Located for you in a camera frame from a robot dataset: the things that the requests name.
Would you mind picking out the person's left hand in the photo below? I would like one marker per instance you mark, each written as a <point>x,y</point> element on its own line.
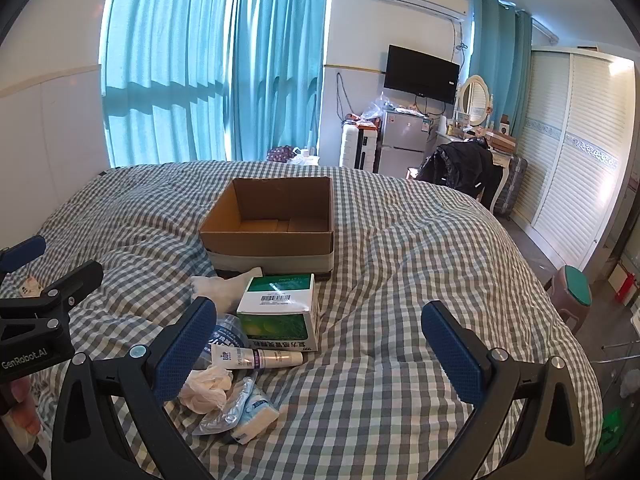
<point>27,410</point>

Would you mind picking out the oval white vanity mirror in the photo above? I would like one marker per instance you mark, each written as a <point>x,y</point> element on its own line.
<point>474,100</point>

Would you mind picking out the wide turquoise curtain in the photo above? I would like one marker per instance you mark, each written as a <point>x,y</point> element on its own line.
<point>165,60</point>

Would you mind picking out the white cloth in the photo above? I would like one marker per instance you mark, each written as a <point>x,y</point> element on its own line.
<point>222,287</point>

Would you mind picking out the green and white medicine box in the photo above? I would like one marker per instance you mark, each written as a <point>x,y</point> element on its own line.
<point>277,310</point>

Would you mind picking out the purple floral bag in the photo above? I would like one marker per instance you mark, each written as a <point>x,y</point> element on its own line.
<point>280,154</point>

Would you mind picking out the pink stool with green seat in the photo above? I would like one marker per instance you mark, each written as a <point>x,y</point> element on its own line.
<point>575,290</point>

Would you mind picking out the clear packet with blue label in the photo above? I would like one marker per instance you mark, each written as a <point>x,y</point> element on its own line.
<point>227,332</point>

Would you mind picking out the cardboard box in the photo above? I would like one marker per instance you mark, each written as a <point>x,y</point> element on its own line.
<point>272,240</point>

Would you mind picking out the clear plastic bag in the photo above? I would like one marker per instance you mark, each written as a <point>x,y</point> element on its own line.
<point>377,107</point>

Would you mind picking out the silver suitcase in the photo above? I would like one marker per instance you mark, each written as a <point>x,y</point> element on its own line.
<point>512,185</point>

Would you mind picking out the black wall television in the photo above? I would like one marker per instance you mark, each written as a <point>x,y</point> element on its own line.
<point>420,72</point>

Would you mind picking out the grey checked blanket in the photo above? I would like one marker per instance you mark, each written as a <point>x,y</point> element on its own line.
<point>390,270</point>

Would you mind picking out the small paper card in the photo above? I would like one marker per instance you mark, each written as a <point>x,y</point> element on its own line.
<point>30,286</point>

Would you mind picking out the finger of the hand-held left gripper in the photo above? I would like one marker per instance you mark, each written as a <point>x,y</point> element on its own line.
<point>22,251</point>
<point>75,280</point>

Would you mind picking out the clear packet of cotton pads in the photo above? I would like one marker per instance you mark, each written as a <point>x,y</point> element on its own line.
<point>250,410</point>

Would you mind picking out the white louvred wardrobe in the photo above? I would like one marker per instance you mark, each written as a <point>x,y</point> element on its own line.
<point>575,150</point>

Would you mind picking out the white suitcase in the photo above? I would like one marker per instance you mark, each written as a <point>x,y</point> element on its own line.
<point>357,145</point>

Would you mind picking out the grey toothpaste tube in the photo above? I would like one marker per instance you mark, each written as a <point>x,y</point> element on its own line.
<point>272,358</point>

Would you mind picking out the white chair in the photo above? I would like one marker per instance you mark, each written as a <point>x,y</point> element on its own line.
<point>492,197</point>

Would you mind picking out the brown cardboard boxes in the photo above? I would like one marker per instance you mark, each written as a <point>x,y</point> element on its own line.
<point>500,140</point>

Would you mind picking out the narrow turquoise curtain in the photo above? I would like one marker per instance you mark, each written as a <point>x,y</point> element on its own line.
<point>492,50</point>

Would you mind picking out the red container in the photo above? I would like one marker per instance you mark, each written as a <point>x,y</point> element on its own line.
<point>625,285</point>

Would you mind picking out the green plastic bag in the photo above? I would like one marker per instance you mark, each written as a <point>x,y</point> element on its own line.
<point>612,432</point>

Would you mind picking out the black jacket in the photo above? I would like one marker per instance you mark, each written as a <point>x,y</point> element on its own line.
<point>460,165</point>

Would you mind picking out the silver fridge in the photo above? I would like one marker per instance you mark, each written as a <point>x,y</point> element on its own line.
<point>402,142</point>

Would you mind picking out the white plastic bag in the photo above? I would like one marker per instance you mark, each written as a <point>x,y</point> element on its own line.
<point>205,390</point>
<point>306,157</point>

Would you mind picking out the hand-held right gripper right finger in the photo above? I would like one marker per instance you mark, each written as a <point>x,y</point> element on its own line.
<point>450,355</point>

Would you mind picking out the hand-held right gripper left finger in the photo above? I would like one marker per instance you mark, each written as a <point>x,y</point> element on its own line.
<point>184,351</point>

